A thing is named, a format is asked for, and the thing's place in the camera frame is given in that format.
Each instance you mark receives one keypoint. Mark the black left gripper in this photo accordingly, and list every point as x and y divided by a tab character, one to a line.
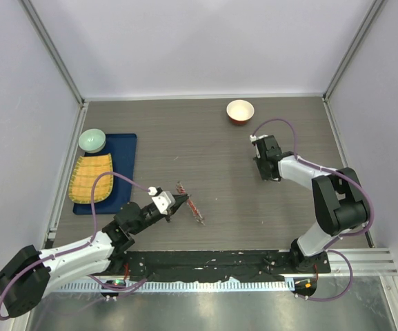
180	198

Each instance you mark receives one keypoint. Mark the red plastic handle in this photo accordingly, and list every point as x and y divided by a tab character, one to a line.
192	206

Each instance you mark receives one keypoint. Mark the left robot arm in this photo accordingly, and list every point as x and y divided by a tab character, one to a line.
32	274

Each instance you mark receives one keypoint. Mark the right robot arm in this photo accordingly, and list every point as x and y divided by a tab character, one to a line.
339	203

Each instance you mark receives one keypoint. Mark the blue tray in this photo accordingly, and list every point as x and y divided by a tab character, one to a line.
122	148

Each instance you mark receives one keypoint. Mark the yellow woven plate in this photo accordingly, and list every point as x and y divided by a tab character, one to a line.
84	174

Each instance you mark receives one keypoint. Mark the pale green bowl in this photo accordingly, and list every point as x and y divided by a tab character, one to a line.
92	140

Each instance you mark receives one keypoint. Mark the red white bowl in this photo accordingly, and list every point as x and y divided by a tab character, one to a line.
240	112

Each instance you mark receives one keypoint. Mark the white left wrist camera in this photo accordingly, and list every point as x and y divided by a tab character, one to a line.
162	198

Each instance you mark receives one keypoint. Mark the white slotted cable duct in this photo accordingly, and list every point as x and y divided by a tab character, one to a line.
86	285

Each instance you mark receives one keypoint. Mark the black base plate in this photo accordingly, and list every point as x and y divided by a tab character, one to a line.
214	265

